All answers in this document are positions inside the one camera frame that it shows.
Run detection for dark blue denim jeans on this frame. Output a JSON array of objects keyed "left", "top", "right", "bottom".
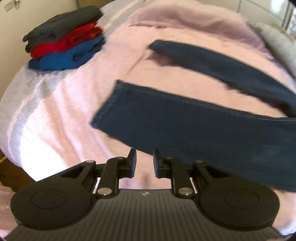
[{"left": 91, "top": 40, "right": 295, "bottom": 191}]

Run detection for pink grey bedspread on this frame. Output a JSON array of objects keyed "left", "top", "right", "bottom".
[{"left": 1, "top": 1, "right": 295, "bottom": 235}]

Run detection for blue folded garment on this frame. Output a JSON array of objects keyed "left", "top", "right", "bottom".
[{"left": 28, "top": 34, "right": 105, "bottom": 71}]

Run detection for red folded garment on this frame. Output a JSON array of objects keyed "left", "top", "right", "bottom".
[{"left": 30, "top": 22, "right": 103, "bottom": 59}]

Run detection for lilac blanket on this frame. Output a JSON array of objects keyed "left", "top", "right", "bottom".
[{"left": 128, "top": 1, "right": 268, "bottom": 54}]

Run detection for dark grey folded garment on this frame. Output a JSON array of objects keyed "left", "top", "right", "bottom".
[{"left": 23, "top": 6, "right": 103, "bottom": 53}]

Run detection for grey checked cushion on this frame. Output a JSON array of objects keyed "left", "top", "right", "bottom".
[{"left": 248, "top": 23, "right": 295, "bottom": 79}]

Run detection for cream wardrobe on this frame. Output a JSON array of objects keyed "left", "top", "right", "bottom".
[{"left": 202, "top": 0, "right": 295, "bottom": 34}]

